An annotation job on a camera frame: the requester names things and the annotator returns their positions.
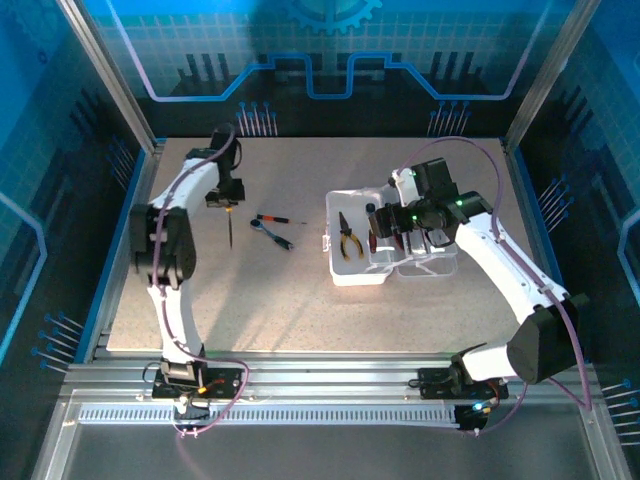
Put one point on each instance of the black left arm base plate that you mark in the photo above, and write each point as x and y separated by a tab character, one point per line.
225	385

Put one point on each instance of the aluminium front rail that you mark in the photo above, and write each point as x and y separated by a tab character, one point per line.
325	375

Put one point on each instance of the blue table edge trim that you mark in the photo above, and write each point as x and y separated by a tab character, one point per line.
116	250
548	250

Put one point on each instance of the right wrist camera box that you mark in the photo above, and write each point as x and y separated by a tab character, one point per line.
402	185

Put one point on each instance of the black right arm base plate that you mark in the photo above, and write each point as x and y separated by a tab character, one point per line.
432	382

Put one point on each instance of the black ratchet wrench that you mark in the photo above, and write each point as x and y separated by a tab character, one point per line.
275	235

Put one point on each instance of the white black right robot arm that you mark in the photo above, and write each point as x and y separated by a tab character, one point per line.
500	265

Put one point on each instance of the clear plastic tool box lid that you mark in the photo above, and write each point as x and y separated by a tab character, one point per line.
440	260

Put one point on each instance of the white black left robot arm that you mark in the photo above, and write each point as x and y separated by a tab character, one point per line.
175	320

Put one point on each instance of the grey front panel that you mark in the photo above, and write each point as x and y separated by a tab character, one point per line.
325	455

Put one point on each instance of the yellow black screwdriver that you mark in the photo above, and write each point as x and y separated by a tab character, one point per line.
230	225

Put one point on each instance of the aluminium frame post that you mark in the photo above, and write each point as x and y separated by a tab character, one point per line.
111	75
549	75

